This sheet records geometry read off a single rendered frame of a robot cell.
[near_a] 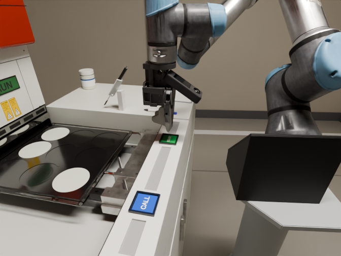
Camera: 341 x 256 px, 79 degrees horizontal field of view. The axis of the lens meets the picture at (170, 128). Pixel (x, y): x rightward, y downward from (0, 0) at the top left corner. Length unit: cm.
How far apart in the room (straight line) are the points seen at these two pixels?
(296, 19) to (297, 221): 54
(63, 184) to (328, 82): 72
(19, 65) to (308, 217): 107
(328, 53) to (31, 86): 96
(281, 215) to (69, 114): 86
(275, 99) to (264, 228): 44
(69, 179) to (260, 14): 255
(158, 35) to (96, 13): 233
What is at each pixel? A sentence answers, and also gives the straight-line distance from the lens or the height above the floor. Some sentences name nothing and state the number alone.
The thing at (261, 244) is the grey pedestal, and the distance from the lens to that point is 91.
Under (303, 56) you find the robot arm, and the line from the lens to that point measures 63.
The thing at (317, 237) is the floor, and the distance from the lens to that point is 185.
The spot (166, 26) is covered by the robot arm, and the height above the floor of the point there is 129.
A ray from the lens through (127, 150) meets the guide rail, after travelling 85.
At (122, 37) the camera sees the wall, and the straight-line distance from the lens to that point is 277.
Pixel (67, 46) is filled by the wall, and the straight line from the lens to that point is 304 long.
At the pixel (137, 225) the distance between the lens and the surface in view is 45.
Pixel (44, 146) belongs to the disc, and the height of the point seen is 90.
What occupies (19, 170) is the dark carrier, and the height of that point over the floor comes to 90.
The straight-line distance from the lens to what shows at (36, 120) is 100.
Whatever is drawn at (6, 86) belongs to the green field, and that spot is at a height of 110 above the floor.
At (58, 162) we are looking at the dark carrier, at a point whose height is 90.
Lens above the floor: 132
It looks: 30 degrees down
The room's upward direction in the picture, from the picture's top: straight up
